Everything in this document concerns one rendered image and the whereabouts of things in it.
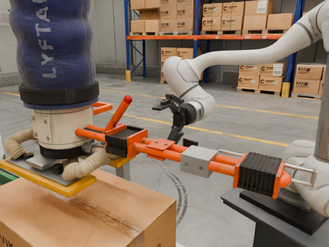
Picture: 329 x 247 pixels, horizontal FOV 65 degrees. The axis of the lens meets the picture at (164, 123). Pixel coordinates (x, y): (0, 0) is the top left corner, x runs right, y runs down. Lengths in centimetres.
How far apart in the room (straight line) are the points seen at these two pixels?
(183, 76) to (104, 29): 1143
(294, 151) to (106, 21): 1150
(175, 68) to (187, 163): 56
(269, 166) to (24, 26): 66
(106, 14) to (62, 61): 1156
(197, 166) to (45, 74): 45
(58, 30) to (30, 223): 57
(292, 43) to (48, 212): 103
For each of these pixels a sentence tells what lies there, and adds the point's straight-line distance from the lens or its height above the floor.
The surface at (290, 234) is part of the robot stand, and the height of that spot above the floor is 75.
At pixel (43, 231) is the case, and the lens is 88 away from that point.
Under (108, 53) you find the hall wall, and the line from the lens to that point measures 1229.
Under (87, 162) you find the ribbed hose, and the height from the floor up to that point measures 117.
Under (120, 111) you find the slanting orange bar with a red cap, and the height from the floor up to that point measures 130.
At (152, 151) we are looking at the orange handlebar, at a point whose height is 122.
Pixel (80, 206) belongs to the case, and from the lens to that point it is 94.
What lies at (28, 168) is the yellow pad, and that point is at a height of 111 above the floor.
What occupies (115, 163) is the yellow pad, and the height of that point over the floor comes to 110.
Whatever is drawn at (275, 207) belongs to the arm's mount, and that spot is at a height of 78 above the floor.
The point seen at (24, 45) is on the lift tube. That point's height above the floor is 146.
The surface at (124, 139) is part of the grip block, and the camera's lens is 65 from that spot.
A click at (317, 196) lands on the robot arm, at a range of 108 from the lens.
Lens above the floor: 147
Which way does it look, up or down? 18 degrees down
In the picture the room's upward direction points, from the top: straight up
